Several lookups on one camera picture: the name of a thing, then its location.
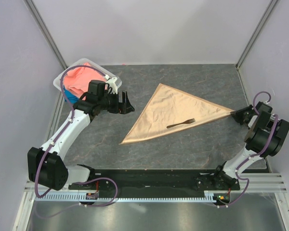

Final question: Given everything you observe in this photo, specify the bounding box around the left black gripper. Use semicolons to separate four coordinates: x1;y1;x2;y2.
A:
98;90;134;115

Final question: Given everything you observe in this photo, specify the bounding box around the peach satin napkin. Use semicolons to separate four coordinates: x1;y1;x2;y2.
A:
121;84;233;144

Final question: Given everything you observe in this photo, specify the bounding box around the brown wooden fork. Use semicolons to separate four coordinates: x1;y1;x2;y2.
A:
166;118;195;129

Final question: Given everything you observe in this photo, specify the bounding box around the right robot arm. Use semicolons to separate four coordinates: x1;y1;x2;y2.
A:
211;102;289;190

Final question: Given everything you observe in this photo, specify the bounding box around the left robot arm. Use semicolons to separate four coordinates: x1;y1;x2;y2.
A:
27;80;135;191

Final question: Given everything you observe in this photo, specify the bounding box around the blue cloth in basket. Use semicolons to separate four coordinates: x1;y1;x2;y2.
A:
64;89;79;104

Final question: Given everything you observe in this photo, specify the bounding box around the pink cloth in basket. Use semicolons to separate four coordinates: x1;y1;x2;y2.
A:
63;67;106;98

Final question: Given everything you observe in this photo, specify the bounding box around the white plastic basket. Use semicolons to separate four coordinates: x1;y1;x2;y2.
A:
53;57;123;89

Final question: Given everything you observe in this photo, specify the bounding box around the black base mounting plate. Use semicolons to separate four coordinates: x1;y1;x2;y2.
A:
68;167;240;199

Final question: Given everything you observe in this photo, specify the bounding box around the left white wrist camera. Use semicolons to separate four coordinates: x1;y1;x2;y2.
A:
104;75;122;94

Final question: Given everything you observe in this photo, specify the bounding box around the white slotted cable duct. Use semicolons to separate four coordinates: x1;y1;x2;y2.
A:
35;191;217;203

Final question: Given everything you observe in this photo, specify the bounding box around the right aluminium frame post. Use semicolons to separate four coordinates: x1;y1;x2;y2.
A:
235;0;279;71

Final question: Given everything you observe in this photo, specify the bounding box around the aluminium frame post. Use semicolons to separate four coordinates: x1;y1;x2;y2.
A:
235;0;279;71
24;0;67;69

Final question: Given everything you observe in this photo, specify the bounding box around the left aluminium frame post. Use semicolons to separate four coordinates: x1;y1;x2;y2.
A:
24;0;67;69

